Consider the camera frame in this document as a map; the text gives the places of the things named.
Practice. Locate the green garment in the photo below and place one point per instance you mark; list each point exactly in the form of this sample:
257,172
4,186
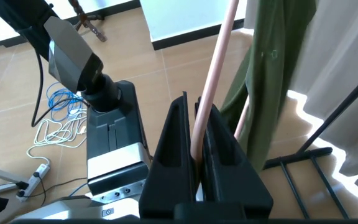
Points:
275,77

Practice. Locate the beige curtain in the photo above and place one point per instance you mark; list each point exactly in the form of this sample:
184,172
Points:
337,46

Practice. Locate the white power strip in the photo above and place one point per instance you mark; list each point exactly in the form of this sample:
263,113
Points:
37,175

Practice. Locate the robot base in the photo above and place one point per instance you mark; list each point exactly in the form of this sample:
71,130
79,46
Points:
113,133

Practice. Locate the brown wooden stand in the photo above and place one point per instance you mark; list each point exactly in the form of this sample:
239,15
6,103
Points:
89,25

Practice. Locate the black clothes rack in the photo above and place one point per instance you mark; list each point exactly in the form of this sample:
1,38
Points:
337,112

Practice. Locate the pink clothes hanger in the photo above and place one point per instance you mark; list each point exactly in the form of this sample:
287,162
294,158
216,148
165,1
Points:
216,62

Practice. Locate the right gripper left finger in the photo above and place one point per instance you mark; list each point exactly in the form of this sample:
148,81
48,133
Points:
166,180

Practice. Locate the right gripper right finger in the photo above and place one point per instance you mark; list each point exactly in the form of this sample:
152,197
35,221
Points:
238,183

